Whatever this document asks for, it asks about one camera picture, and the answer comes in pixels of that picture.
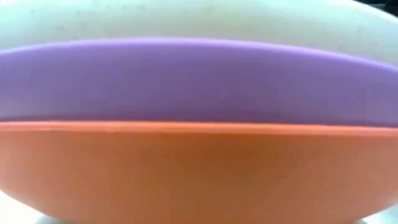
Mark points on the purple plastic plate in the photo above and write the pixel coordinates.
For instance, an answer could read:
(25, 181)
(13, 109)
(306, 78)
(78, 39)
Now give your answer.
(199, 81)

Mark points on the orange plastic plate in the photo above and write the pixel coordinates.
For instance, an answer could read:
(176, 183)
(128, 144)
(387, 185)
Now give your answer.
(199, 171)

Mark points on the white plastic plate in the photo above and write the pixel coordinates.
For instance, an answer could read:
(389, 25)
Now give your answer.
(199, 18)

